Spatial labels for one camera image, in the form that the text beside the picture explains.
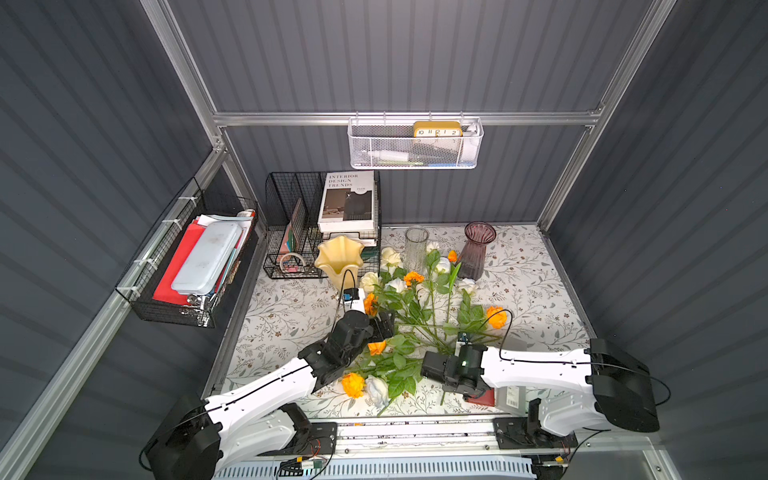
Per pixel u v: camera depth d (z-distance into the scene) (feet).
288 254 3.36
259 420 1.88
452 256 3.44
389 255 3.49
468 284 3.17
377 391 2.51
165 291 2.17
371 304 3.12
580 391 1.45
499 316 2.97
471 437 2.47
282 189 3.65
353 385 2.57
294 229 3.45
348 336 1.94
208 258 2.29
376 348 2.77
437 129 2.86
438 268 3.35
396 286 3.17
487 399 2.60
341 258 2.99
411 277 3.29
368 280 3.24
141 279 2.00
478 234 3.14
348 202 3.09
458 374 1.91
